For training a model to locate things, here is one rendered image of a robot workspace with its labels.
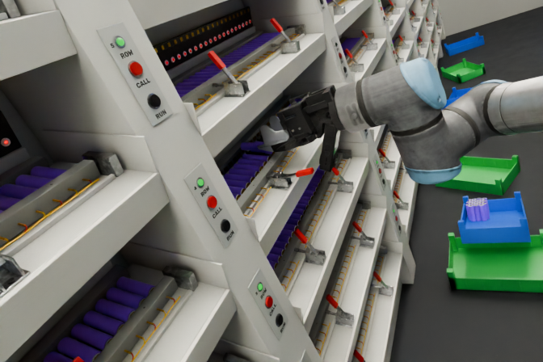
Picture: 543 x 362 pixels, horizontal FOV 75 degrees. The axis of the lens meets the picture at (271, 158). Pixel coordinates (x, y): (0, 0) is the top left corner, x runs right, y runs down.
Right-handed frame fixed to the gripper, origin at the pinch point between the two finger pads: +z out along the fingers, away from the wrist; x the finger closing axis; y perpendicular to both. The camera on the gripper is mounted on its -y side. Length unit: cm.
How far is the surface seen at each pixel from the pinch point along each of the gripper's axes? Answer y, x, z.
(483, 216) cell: -78, -65, -26
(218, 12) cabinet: 30.9, -22.1, 9.0
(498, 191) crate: -82, -86, -32
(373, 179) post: -34.7, -35.4, -4.6
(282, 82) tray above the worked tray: 11.0, -4.1, -8.7
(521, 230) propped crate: -71, -47, -38
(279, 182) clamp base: -4.2, 10.3, -6.2
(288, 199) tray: -7.2, 12.2, -7.6
